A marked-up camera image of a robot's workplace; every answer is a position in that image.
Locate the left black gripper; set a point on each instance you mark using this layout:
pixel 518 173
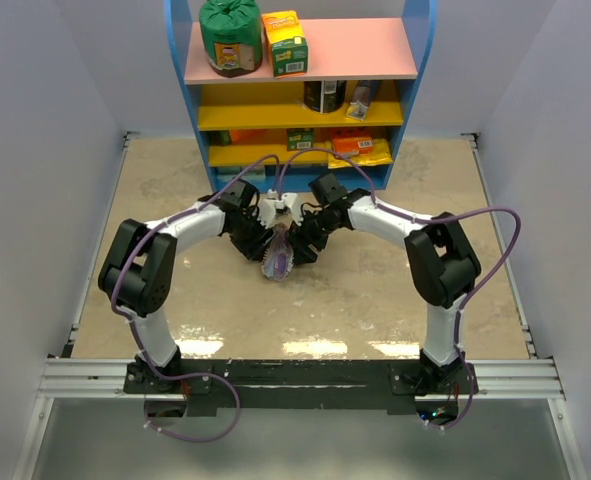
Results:
pixel 255 250

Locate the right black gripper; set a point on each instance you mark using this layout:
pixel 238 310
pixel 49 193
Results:
pixel 301 239

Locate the patterned sunglasses case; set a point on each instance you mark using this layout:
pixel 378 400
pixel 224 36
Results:
pixel 280 229

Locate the pink sunglasses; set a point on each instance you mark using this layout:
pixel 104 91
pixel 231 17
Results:
pixel 277 263

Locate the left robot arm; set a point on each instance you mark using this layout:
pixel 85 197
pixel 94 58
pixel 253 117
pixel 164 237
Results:
pixel 137 272

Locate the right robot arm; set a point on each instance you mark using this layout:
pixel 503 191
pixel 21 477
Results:
pixel 442 262

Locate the teal tissue packs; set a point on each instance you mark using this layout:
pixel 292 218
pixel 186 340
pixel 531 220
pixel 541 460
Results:
pixel 255 175

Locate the orange packet left shelf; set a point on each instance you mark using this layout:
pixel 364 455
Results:
pixel 235 136

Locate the small green box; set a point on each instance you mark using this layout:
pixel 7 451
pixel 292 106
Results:
pixel 299 138

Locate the orange box on shelf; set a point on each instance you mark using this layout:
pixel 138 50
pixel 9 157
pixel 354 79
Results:
pixel 352 141

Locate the yellow snack bag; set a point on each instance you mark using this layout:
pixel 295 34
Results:
pixel 380 154

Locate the silver foil pouch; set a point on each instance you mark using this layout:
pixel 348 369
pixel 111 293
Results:
pixel 362 97

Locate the black labelled can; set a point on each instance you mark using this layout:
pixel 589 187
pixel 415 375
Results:
pixel 324 96

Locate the blue shelf unit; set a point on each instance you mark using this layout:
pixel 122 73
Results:
pixel 394 50

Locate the orange green sponge box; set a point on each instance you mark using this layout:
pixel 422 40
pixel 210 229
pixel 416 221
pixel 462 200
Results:
pixel 287 47

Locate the green toilet paper pack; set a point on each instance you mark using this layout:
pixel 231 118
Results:
pixel 231 32

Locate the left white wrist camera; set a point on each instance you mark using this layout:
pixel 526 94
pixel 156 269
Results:
pixel 269 207

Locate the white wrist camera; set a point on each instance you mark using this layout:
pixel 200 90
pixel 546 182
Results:
pixel 269 207
pixel 292 203

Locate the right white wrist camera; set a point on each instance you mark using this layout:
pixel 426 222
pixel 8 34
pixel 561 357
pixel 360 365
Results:
pixel 292 203

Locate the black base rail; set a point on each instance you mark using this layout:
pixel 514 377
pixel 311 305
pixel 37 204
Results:
pixel 397 387

